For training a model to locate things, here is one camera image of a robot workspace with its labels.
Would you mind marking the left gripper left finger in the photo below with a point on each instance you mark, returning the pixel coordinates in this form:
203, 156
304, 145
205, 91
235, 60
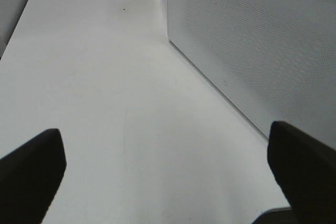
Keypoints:
30, 178

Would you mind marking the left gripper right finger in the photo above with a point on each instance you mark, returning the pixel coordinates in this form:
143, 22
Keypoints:
304, 168

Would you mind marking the white microwave door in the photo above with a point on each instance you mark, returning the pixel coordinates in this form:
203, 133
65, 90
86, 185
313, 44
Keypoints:
273, 59

